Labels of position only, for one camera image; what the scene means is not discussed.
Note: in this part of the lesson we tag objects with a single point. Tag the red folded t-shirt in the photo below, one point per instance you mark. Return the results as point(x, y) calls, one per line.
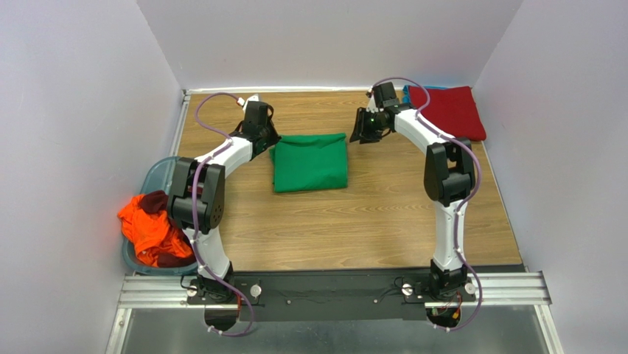
point(453, 110)

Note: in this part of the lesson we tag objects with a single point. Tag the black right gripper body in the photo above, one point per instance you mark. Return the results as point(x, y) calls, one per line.
point(363, 126)

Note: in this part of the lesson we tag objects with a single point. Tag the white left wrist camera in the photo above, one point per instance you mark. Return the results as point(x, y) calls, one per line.
point(242, 102)

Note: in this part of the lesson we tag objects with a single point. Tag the maroon t-shirt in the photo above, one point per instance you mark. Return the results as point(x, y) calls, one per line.
point(175, 249)

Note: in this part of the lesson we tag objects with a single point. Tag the clear blue plastic bin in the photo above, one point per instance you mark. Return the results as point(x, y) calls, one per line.
point(159, 177)

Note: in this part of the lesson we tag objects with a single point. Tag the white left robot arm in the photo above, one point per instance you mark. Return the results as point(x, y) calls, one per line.
point(197, 197)

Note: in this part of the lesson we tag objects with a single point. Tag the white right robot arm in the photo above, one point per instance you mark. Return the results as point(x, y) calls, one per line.
point(451, 177)

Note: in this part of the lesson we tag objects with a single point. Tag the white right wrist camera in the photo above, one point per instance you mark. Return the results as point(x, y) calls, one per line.
point(371, 106)

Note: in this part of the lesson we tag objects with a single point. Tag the blue folded t-shirt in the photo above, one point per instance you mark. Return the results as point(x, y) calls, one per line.
point(416, 96)

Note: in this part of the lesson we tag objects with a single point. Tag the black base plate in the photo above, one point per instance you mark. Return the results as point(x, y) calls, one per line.
point(418, 293)

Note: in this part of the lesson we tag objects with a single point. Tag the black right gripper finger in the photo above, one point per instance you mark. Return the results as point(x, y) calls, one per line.
point(373, 138)
point(358, 129)

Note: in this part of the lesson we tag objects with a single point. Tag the aluminium rail frame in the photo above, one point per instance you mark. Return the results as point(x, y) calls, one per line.
point(154, 317)

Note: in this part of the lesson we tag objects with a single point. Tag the orange t-shirt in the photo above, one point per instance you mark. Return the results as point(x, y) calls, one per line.
point(141, 230)

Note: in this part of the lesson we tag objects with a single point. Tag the green t-shirt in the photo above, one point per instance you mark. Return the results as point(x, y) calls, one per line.
point(310, 163)

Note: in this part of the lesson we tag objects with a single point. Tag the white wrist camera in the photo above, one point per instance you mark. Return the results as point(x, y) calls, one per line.
point(371, 106)
point(242, 102)

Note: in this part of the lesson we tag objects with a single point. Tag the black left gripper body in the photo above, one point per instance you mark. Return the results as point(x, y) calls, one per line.
point(267, 139)

